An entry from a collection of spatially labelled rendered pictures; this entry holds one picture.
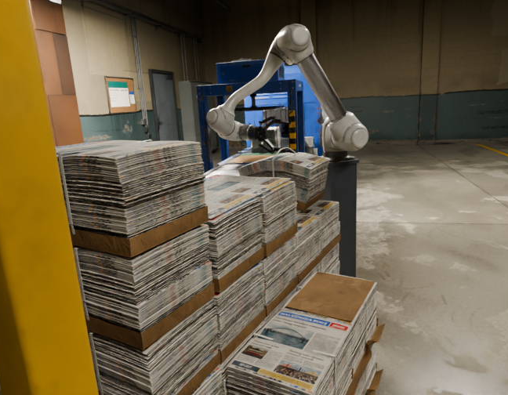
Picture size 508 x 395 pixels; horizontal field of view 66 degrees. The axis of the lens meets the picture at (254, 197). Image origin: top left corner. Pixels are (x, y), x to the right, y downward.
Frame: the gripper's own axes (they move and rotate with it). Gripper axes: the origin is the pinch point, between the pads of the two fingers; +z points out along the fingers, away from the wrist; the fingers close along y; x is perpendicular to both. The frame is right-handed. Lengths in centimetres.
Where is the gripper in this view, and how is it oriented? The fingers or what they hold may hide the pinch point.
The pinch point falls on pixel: (284, 135)
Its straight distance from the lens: 211.2
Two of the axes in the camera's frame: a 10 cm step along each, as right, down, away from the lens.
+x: -5.0, 2.5, -8.3
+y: -0.1, 9.6, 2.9
